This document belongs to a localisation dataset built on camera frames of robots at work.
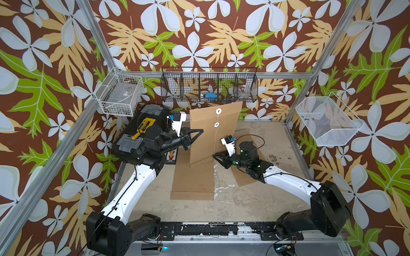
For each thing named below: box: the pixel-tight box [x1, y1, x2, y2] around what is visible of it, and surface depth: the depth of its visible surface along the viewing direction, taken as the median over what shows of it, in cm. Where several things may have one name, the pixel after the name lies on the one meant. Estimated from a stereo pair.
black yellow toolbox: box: [111, 103, 171, 169], surface depth 85 cm
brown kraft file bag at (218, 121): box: [188, 101, 243, 166], surface depth 65 cm
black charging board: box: [163, 147, 179, 165], surface depth 100 cm
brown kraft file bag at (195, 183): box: [170, 148, 215, 201], surface depth 91 cm
